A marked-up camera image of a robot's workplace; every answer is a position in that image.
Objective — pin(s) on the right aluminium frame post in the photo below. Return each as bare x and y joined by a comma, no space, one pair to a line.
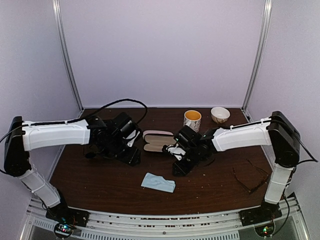
264,30

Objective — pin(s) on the tortoise frame glasses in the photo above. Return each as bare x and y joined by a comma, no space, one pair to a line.
252,180

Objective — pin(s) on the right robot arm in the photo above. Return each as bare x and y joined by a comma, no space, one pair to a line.
276,131

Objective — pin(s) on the black glasses case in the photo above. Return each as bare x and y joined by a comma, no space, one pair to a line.
155,140

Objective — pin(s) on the aluminium frame post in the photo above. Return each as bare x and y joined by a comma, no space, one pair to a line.
264,30
65,53

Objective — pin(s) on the white ceramic bowl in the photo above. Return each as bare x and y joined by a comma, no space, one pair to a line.
219,114

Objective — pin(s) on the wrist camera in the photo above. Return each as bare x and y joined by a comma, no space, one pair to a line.
132,137
175,151

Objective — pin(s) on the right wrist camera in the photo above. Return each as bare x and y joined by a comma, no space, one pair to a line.
175,151

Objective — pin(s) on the thin black frame glasses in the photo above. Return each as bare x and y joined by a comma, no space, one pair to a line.
92,154

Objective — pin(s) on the front aluminium rail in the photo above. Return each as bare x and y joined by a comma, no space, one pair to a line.
225,225

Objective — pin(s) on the patterned mug yellow inside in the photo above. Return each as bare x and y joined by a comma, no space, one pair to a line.
192,119

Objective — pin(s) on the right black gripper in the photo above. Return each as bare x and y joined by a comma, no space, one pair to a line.
179,168

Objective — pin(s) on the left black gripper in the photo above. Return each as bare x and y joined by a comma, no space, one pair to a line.
131,158

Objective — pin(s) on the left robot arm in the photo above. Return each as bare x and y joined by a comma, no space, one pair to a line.
113,139

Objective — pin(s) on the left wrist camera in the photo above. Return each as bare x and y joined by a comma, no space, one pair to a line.
132,137

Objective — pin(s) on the left aluminium frame post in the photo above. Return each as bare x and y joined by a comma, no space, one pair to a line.
65,53

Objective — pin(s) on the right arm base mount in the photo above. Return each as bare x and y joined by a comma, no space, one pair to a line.
261,218

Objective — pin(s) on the blue cleaning cloth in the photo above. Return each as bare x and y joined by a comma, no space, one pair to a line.
158,183

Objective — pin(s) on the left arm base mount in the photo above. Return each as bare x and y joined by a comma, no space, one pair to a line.
68,219

